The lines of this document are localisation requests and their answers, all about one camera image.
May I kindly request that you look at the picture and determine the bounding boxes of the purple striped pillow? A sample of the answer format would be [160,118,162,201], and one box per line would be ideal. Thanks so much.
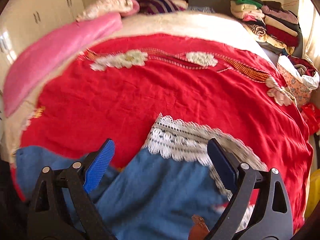
[137,0,189,15]

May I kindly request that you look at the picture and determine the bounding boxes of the cream wardrobe with handles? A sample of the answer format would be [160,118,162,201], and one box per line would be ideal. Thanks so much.
[1,0,84,87]

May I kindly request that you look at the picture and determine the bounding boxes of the pink folded quilt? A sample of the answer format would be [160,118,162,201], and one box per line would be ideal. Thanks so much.
[3,12,122,117]

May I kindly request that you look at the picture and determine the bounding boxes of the stack of folded clothes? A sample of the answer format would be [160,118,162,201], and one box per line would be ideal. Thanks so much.
[230,0,303,57]

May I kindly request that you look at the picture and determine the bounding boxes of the red plastic bag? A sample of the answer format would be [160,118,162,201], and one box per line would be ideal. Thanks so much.
[301,102,319,135]

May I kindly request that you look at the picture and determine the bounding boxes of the floral fabric laundry basket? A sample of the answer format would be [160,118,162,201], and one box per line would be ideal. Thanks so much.
[277,55,319,107]

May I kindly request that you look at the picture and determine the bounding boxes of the blue pants with lace hem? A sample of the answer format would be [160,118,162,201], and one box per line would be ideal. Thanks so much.
[16,115,267,239]

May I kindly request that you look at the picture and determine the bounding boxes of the yellow plastic container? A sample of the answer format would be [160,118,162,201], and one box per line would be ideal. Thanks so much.
[305,169,320,219]

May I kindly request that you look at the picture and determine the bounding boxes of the red floral bedspread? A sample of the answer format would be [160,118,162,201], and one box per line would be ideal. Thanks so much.
[20,34,313,229]

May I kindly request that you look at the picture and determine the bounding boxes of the cream bed sheet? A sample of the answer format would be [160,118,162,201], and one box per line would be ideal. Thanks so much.
[1,11,274,162]

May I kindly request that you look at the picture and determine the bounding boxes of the brown leather tag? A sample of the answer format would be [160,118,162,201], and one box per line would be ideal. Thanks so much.
[188,215,209,240]

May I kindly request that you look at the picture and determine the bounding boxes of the floral pink pillow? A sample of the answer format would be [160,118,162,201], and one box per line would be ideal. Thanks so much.
[76,0,140,22]

